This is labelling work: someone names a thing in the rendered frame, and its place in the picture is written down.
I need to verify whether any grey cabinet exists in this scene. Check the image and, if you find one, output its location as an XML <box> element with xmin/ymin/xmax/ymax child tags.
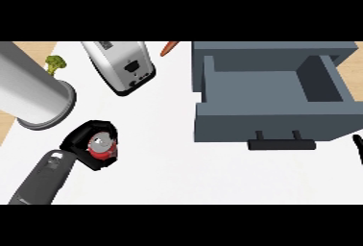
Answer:
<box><xmin>192</xmin><ymin>41</ymin><xmax>360</xmax><ymax>104</ymax></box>

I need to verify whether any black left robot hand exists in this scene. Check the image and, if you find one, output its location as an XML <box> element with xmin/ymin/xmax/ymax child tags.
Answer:
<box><xmin>58</xmin><ymin>119</ymin><xmax>121</xmax><ymax>172</ymax></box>

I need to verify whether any grey drawer box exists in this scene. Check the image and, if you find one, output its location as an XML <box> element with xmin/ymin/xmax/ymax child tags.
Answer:
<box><xmin>201</xmin><ymin>54</ymin><xmax>357</xmax><ymax>105</ymax></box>

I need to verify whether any orange carrot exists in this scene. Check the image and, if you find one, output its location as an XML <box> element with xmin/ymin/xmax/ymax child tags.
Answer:
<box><xmin>160</xmin><ymin>41</ymin><xmax>180</xmax><ymax>58</ymax></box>

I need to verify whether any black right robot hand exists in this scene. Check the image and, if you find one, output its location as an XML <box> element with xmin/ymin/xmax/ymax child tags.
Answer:
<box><xmin>352</xmin><ymin>134</ymin><xmax>363</xmax><ymax>165</ymax></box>

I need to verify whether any red can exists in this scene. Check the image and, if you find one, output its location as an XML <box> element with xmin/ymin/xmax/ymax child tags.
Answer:
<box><xmin>86</xmin><ymin>131</ymin><xmax>118</xmax><ymax>160</ymax></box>

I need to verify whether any green broccoli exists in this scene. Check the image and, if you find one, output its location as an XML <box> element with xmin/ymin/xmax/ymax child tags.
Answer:
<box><xmin>45</xmin><ymin>55</ymin><xmax>68</xmax><ymax>77</ymax></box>

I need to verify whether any grey drawer front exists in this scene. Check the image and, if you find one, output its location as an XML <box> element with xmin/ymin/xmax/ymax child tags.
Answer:
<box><xmin>194</xmin><ymin>101</ymin><xmax>363</xmax><ymax>143</ymax></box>

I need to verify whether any silver toaster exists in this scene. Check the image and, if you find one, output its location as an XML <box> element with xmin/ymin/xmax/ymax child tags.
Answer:
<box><xmin>80</xmin><ymin>41</ymin><xmax>158</xmax><ymax>97</ymax></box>

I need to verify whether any black drawer handle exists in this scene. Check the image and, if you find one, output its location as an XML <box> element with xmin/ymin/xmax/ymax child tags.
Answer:
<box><xmin>247</xmin><ymin>130</ymin><xmax>318</xmax><ymax>152</ymax></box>

